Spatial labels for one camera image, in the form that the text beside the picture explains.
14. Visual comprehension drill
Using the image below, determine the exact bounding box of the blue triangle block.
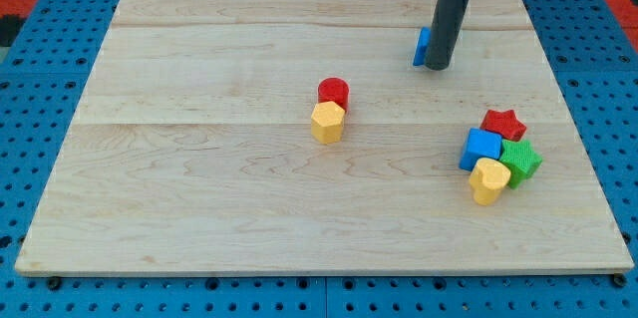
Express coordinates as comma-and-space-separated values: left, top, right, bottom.
413, 27, 431, 67

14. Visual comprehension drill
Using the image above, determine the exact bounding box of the yellow hexagon block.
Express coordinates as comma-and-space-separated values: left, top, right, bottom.
311, 101, 346, 145

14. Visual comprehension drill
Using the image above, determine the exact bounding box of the red cylinder block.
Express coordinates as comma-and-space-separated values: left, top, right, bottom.
317, 77, 350, 112

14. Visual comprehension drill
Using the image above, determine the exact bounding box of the wooden board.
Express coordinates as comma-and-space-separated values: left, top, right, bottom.
15, 0, 634, 277

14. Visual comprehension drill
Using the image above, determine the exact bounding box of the blue cube block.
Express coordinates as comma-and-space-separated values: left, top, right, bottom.
459, 128, 502, 171

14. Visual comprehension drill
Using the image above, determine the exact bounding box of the yellow heart block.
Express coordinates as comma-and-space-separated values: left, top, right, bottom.
469, 158, 511, 206

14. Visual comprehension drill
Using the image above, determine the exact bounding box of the red star block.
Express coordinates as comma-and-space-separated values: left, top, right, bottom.
479, 110, 527, 142

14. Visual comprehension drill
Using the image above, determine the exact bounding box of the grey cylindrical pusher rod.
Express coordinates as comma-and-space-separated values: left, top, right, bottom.
425, 0, 470, 71

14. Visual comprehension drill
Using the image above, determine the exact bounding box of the green star block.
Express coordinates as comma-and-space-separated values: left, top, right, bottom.
499, 140, 543, 189

